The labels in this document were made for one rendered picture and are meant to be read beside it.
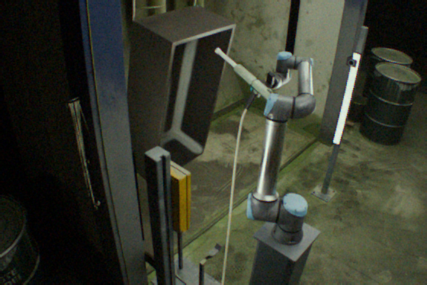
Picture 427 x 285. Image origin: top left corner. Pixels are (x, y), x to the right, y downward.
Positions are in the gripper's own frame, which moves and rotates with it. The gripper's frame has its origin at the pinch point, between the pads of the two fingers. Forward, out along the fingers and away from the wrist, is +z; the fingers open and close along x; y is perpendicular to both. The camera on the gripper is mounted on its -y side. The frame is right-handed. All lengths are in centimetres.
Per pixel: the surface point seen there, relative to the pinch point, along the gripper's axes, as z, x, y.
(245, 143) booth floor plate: -113, 26, 152
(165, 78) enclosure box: 34, 39, 11
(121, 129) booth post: 90, 10, -5
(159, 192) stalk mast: 111, -33, -31
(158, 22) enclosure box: 23, 67, -9
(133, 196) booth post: 88, -5, 33
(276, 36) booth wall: -184, 82, 63
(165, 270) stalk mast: 111, -48, 7
